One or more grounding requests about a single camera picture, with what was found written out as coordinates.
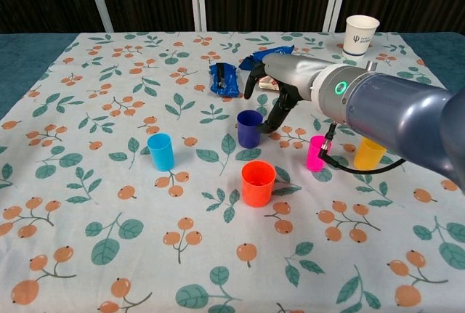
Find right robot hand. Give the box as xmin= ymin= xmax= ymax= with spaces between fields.
xmin=243 ymin=53 xmax=330 ymax=135

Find dark blue plastic cup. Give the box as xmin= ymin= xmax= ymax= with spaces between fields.
xmin=236 ymin=110 xmax=264 ymax=149

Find pink plastic cup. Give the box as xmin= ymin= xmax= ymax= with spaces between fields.
xmin=306 ymin=134 xmax=333 ymax=172

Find yellow plastic cup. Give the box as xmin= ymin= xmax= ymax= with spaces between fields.
xmin=354 ymin=137 xmax=388 ymax=171

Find light blue plastic cup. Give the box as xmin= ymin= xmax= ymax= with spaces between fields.
xmin=147 ymin=133 xmax=175 ymax=172

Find white paper cup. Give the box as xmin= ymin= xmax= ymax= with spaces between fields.
xmin=341 ymin=15 xmax=381 ymax=60

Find large orange plastic cup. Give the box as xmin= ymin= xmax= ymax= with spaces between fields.
xmin=241 ymin=160 xmax=277 ymax=208

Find twisted blue snack wrapper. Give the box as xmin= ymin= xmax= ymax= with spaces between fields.
xmin=238 ymin=44 xmax=295 ymax=72

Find gold red snack package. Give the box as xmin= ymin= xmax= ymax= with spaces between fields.
xmin=256 ymin=74 xmax=281 ymax=92

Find flat blue black-striped packet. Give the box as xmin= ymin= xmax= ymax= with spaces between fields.
xmin=209 ymin=62 xmax=241 ymax=98

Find floral patterned tablecloth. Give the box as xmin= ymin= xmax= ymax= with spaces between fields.
xmin=0 ymin=31 xmax=465 ymax=313

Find teal velvet table cover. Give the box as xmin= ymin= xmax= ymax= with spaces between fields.
xmin=0 ymin=31 xmax=465 ymax=120

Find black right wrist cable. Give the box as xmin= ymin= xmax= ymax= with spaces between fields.
xmin=318 ymin=123 xmax=407 ymax=174

